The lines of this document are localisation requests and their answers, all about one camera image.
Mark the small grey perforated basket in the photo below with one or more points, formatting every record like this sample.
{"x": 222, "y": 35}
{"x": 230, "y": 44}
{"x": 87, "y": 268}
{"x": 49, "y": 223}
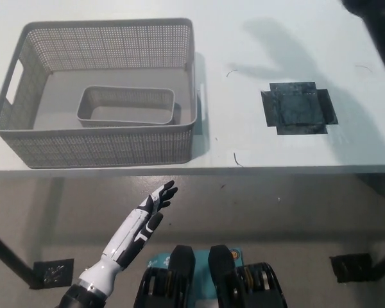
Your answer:
{"x": 125, "y": 110}

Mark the large grey perforated basket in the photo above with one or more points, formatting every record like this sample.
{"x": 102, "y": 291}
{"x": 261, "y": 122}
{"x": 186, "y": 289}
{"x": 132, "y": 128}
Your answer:
{"x": 99, "y": 147}

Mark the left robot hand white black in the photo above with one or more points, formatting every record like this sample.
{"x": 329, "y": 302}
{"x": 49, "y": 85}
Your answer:
{"x": 128, "y": 234}

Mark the black tape patch on table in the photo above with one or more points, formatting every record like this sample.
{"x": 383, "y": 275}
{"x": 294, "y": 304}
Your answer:
{"x": 298, "y": 109}

